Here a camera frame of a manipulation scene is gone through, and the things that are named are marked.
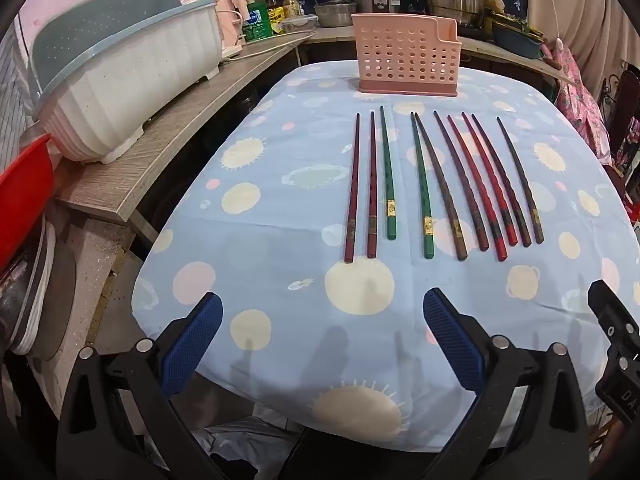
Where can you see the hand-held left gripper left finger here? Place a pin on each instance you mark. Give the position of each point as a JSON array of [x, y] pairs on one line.
[[195, 340]]

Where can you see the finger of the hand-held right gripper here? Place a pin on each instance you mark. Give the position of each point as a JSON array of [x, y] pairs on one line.
[[612, 320]]

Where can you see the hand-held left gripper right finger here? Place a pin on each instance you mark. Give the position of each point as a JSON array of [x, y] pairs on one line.
[[450, 330]]

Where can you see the bright red twisted chopstick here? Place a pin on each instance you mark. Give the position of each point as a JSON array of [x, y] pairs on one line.
[[488, 177], [475, 187]]

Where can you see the brown chopstick gold band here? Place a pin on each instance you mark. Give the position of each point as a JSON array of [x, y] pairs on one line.
[[440, 185]]

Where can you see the green chopstick gold band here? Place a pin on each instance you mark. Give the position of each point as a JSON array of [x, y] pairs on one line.
[[387, 175], [421, 185]]

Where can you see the maroon twisted chopstick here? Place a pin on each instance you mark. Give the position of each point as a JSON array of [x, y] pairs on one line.
[[460, 180]]

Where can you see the dark brown twisted chopstick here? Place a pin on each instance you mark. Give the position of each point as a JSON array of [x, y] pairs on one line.
[[500, 180], [520, 180]]

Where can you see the dark red chopstick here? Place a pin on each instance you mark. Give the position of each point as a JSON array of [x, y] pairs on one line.
[[372, 190], [352, 195]]

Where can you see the pink perforated utensil holder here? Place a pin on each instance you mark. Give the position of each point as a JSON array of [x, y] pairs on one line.
[[400, 55]]

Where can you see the blue planet print tablecloth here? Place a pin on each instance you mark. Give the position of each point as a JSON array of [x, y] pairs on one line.
[[280, 210]]

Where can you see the stack of grey plates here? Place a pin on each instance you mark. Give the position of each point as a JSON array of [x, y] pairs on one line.
[[40, 300]]

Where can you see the grey wooden counter shelf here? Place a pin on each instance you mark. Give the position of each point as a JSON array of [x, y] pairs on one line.
[[165, 135]]

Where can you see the black metal chair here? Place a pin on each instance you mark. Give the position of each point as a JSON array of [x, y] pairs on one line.
[[625, 110]]

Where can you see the pink floral cloth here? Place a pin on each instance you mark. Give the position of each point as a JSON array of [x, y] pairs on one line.
[[580, 105]]

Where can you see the red plastic basin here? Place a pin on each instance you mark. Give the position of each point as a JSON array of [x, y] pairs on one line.
[[25, 195]]

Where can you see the white dish drainer blue lid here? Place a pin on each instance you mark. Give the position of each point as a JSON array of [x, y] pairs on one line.
[[125, 85]]

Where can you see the dark blue tray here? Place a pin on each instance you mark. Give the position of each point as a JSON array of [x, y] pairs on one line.
[[517, 44]]

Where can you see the beige curtain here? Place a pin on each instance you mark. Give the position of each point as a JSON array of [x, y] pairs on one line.
[[590, 10]]

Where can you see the pink electric kettle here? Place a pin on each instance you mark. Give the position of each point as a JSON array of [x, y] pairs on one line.
[[230, 20]]

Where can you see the green detergent bottle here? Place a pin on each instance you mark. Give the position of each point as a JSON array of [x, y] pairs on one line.
[[257, 22]]

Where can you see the yellow lumpy item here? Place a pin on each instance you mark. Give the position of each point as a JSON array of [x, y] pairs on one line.
[[495, 4]]

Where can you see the yellow packet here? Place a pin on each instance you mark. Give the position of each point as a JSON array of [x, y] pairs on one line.
[[276, 20]]

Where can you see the clear plastic food container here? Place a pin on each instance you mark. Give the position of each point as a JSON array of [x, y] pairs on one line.
[[299, 23]]

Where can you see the small steel pot with lid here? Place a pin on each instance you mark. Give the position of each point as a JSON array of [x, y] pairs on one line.
[[335, 14]]

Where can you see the yellow oil bottle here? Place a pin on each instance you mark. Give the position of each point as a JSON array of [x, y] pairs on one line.
[[292, 5]]

